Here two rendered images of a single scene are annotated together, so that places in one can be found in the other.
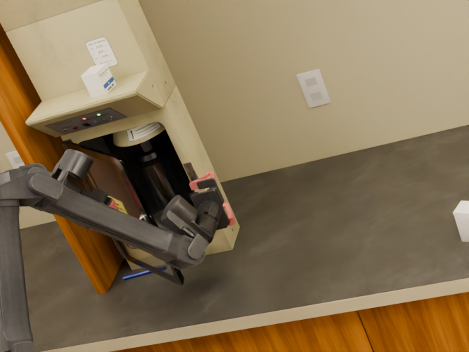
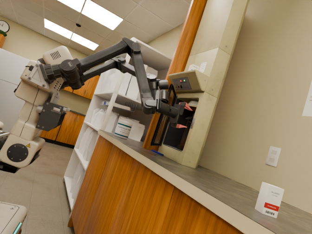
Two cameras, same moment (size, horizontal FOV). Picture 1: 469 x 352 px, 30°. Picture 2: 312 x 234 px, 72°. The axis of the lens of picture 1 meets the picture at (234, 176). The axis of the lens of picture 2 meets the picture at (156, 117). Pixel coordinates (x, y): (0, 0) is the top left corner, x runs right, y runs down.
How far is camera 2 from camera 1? 157 cm
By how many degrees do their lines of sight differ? 50
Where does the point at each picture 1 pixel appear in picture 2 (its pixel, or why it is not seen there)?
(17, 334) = (81, 61)
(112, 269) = (153, 147)
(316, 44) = (288, 136)
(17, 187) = (130, 42)
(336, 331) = (161, 195)
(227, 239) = (183, 158)
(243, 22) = (266, 114)
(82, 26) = (204, 57)
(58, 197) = (134, 50)
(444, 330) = not seen: outside the picture
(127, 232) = (139, 79)
